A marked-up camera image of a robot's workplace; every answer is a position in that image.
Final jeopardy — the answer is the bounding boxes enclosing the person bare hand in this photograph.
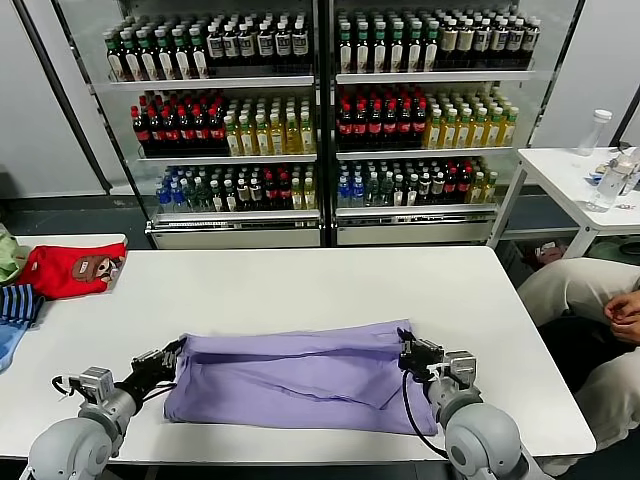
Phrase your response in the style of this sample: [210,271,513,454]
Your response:
[603,292,640,324]
[611,319,640,346]

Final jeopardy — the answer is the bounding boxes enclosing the green object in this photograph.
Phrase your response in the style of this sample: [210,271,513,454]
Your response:
[588,234,640,264]

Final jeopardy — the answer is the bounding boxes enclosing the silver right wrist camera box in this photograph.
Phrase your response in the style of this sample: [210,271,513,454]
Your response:
[443,350,478,389]

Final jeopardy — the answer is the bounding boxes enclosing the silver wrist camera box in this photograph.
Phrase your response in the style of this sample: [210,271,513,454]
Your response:
[76,366,114,404]
[443,350,478,389]

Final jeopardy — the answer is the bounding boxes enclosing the tall clear white-capped bottle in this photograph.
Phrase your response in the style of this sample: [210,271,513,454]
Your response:
[574,109,613,159]

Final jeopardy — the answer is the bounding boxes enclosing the white cap dark label bottle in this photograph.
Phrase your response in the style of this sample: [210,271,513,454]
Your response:
[507,17,525,63]
[238,22,256,64]
[523,16,541,63]
[256,21,275,63]
[474,17,492,65]
[223,22,240,64]
[274,21,292,63]
[207,23,225,65]
[291,20,309,63]
[491,17,509,64]

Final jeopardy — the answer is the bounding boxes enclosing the white beige gadget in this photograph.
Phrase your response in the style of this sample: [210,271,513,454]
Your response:
[607,152,640,197]

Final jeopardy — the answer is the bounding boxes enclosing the beige trouser leg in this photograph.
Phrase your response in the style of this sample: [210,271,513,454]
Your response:
[572,347,640,451]

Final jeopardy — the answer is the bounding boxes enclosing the seated person beige trousers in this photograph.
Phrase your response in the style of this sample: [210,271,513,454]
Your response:
[517,257,640,329]

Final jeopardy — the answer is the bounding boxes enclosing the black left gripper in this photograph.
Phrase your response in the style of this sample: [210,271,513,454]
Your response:
[117,337,188,402]

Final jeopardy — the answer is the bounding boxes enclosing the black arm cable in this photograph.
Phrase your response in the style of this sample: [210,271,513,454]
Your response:
[51,374,81,401]
[401,369,450,459]

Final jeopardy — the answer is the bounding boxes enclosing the black plastic crate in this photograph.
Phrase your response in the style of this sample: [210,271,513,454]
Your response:
[498,239,537,287]

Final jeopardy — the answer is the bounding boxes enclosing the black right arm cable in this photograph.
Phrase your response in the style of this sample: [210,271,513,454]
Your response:
[401,369,450,459]

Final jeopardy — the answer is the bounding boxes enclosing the glass beverage display shelf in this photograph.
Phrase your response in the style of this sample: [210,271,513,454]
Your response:
[52,0,327,251]
[324,0,586,249]

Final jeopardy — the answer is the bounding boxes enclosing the light purple t-shirt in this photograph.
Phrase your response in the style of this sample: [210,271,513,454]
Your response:
[163,319,441,436]

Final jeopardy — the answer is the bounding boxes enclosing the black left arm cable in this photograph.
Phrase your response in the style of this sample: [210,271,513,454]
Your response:
[51,374,81,401]

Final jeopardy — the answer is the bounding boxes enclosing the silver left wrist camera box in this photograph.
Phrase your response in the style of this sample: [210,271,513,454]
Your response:
[76,366,114,404]

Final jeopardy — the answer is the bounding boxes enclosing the clear plastic water bottle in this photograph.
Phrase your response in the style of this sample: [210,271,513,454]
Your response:
[585,160,626,214]

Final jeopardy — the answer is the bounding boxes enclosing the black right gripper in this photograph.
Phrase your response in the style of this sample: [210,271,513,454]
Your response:
[396,327,446,384]

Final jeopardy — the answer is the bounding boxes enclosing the blue black striped garment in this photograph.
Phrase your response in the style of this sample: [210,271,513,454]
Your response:
[0,283,47,331]

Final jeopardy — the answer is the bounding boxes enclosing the black diagonal frame bar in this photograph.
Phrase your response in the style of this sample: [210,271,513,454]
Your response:
[14,0,115,197]

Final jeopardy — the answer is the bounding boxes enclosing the white side table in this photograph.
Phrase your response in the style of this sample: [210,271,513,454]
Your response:
[487,147,640,261]

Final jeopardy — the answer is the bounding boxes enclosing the red white small package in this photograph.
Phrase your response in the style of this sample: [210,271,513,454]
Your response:
[535,241,569,265]

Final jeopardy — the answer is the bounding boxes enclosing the red bear print t-shirt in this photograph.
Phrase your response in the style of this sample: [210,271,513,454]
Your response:
[16,243,128,301]

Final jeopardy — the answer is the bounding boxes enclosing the light green garment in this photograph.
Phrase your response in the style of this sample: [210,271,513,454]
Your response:
[0,232,31,286]

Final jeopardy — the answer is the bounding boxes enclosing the light blue garment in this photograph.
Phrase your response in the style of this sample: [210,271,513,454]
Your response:
[0,319,29,374]

